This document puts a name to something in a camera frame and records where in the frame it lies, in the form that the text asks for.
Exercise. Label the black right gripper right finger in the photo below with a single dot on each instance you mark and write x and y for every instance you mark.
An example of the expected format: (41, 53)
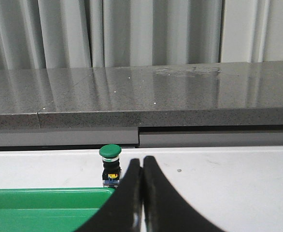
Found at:
(165, 209)

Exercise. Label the green mushroom push button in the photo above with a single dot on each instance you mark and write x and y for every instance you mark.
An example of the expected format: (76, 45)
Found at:
(112, 171)

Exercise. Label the grey stone counter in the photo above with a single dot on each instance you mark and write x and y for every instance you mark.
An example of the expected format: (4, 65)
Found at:
(220, 104)

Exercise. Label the green plastic tray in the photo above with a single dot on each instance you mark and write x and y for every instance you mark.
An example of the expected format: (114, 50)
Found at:
(49, 209)

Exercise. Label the white pleated curtain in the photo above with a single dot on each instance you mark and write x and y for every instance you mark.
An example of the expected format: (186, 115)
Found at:
(38, 34)

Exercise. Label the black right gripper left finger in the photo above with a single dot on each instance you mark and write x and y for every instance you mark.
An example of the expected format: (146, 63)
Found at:
(122, 211)

